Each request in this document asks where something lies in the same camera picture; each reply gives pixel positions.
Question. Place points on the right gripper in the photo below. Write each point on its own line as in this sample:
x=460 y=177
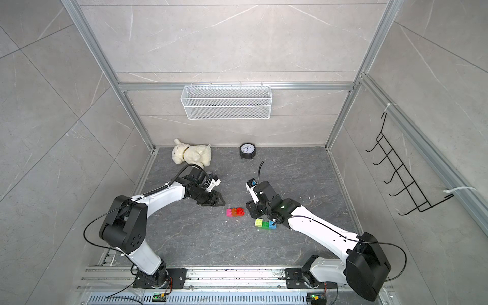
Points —
x=251 y=208

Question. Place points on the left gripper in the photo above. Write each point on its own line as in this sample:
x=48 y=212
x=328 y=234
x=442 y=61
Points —
x=214 y=199

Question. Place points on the red lego brick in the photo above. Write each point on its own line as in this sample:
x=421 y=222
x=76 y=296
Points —
x=240 y=211

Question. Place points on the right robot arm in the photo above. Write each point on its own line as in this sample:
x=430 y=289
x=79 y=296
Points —
x=362 y=265

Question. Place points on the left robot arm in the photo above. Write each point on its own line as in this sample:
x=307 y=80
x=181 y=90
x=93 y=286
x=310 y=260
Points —
x=125 y=225

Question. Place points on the cream plush dog toy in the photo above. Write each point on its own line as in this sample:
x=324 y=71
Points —
x=200 y=155

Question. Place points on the black round clock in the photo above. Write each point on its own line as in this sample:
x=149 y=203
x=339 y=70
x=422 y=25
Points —
x=247 y=151

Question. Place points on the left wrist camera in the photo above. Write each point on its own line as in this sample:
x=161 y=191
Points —
x=213 y=182

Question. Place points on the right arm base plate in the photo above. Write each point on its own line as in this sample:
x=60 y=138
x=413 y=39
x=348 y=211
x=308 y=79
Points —
x=296 y=278

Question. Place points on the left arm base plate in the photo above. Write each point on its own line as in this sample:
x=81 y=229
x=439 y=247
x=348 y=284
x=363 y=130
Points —
x=162 y=279

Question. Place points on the white wire basket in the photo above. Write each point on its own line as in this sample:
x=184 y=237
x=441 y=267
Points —
x=219 y=102

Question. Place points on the black wall hook rack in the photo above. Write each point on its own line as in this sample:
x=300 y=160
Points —
x=401 y=174

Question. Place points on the aluminium mounting rail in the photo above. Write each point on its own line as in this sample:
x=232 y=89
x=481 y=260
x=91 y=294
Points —
x=210 y=285

